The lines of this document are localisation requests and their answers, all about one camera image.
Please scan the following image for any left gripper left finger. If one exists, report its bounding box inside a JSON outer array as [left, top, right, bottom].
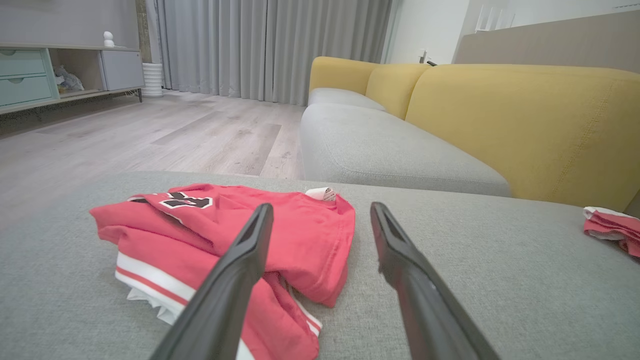
[[149, 202, 275, 360]]

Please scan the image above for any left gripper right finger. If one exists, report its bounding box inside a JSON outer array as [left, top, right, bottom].
[[370, 201, 502, 360]]

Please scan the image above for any red basketball jersey black print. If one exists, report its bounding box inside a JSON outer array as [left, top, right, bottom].
[[89, 183, 357, 360]]

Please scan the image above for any red shorts white trim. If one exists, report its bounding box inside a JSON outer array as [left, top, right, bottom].
[[582, 206, 640, 258]]

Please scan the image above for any wide grey fabric sofa chaise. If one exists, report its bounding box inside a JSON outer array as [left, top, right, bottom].
[[0, 171, 640, 360]]

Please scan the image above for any grey sofa seat cushion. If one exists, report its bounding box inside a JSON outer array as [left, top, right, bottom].
[[300, 102, 511, 197], [307, 88, 386, 112]]

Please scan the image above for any yellow sofa back cushion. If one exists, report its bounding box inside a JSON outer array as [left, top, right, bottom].
[[309, 56, 379, 96], [365, 63, 431, 120], [405, 64, 640, 213]]

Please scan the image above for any white ribbed cylinder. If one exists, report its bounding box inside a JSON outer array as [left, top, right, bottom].
[[142, 62, 164, 98]]

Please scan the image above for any grey cabinet door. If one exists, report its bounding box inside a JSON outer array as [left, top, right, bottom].
[[99, 50, 146, 92]]

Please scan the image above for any grey pleated curtain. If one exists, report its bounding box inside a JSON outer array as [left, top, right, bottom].
[[266, 0, 394, 107], [152, 0, 269, 101]]

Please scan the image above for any crumpled plastic bag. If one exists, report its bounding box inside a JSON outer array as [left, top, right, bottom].
[[54, 65, 85, 94]]

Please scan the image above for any long low media cabinet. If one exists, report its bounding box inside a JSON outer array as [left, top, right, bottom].
[[0, 42, 146, 117]]

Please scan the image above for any teal cabinet drawer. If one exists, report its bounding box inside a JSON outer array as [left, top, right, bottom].
[[0, 75, 54, 107], [0, 48, 48, 77]]

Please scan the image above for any white slatted rack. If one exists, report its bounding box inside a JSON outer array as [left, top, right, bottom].
[[475, 4, 516, 33]]

